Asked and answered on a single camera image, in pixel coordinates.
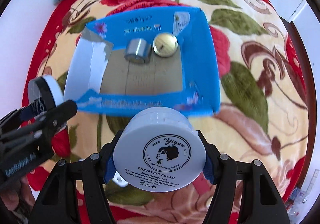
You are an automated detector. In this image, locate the black round patterned tin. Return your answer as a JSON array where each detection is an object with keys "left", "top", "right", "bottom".
[{"left": 27, "top": 75, "right": 64, "bottom": 113}]

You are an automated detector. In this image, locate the red small box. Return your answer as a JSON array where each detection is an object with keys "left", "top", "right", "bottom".
[{"left": 193, "top": 173, "right": 213, "bottom": 196}]

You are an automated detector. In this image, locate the white cream jar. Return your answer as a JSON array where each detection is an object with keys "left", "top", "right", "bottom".
[{"left": 113, "top": 107, "right": 206, "bottom": 193}]

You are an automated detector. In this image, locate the clutter of plastic items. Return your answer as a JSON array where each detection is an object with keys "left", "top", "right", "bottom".
[{"left": 287, "top": 169, "right": 319, "bottom": 223}]

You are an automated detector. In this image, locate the small white oval object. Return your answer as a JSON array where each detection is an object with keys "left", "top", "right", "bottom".
[{"left": 112, "top": 171, "right": 129, "bottom": 188}]

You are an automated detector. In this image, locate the silver metal tin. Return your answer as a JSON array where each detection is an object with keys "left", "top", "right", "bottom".
[{"left": 124, "top": 38, "right": 151, "bottom": 64}]

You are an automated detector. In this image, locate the blue cardboard box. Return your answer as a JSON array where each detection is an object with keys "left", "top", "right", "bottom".
[{"left": 64, "top": 6, "right": 220, "bottom": 117}]

